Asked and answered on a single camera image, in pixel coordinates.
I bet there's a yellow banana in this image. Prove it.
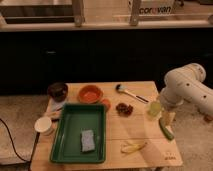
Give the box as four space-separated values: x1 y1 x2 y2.
121 141 147 154

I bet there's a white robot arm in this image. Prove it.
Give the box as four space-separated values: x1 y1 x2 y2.
159 63 213 117

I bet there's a red bowl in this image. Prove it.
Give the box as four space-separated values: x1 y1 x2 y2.
78 85 103 104

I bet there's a green cucumber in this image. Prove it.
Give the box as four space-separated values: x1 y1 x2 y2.
159 118 174 141

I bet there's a light green cup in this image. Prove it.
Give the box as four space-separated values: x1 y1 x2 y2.
148 101 162 117

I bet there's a bunch of dark grapes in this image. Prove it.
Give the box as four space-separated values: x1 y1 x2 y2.
116 103 133 116

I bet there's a small red tomato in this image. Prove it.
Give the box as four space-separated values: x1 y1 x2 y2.
101 98 111 111

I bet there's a blue grey sponge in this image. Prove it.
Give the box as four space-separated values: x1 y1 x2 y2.
81 130 95 152

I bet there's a green plastic tray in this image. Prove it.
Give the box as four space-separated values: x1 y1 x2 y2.
50 103 106 164

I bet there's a white corovan box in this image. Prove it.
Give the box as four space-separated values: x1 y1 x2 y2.
139 0 174 15

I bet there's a white cup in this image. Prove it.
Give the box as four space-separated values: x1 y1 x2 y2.
34 116 53 135

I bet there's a black cable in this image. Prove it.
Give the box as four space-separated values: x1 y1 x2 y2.
0 118 41 164

